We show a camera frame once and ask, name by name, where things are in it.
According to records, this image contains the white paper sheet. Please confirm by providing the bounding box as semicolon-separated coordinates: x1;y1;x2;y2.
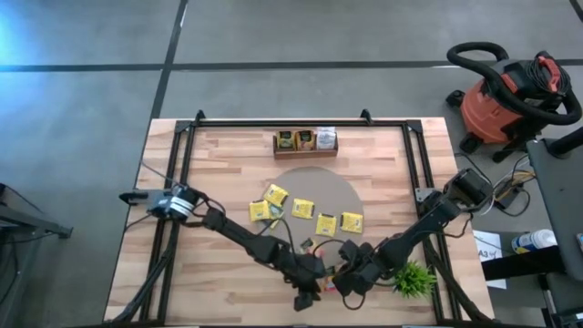
473;230;508;291

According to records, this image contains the round grey mat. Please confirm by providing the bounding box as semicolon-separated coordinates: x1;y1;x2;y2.
256;166;365;270

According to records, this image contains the black aluminium rig frame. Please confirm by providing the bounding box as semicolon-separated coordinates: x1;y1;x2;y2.
107;108;493;327

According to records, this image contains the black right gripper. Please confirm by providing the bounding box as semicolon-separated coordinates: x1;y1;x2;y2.
332;240;397;297

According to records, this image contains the wooden tea organizer box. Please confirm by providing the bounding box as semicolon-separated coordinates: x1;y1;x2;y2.
272;128;340;160

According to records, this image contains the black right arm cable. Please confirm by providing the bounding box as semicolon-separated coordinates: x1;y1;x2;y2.
341;291;368;312

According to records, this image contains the blue white wipes canister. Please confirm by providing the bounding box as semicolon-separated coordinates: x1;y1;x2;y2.
510;229;558;254

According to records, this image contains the green plant white pot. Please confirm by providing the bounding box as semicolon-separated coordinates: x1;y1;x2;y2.
391;259;439;301

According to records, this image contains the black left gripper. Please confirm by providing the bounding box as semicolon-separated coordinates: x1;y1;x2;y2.
272;248;327;313

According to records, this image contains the black metal stand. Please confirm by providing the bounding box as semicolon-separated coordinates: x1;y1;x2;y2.
0;181;74;328

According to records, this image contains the orange shop vacuum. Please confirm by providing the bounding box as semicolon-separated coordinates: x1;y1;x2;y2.
445;41;583;164

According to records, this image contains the orange white Tazo tea packet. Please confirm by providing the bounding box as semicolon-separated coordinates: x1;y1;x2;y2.
316;127;337;150

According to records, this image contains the grey black cart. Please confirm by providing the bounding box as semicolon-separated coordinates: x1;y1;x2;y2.
481;136;583;328

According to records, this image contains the black power strip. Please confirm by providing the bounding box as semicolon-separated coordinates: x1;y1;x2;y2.
493;180;525;210

